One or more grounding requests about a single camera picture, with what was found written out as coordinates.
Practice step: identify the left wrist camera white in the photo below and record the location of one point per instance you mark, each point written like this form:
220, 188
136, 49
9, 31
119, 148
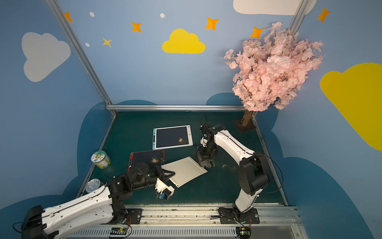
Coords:
164, 191

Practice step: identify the aluminium mounting rail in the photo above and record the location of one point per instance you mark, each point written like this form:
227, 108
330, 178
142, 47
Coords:
186, 221

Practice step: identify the left controller board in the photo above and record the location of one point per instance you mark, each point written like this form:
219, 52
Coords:
119, 233

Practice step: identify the pink cherry blossom tree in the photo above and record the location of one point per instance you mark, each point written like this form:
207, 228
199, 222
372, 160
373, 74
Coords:
272, 70

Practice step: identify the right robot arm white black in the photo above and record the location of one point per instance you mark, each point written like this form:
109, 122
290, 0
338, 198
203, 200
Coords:
254, 173

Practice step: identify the white framed drawing tablet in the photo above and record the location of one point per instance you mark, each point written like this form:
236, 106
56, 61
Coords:
185, 169

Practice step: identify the controller board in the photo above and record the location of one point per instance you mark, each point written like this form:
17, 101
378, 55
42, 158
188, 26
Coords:
243, 233
119, 233

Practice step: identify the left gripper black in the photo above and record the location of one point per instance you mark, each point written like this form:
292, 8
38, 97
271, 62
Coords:
160, 174

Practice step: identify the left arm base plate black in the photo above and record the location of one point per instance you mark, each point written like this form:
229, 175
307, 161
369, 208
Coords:
134, 215

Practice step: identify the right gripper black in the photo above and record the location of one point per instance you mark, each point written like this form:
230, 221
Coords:
205, 156

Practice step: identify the right controller board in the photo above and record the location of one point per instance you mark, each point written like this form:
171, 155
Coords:
243, 233

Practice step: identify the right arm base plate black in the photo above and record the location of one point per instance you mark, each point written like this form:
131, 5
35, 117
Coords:
231, 216

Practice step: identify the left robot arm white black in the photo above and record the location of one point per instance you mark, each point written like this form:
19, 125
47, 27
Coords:
102, 206

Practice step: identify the silver can lying down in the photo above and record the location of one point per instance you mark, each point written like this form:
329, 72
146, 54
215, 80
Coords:
93, 185

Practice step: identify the red framed drawing tablet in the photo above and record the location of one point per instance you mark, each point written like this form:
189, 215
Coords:
151, 158

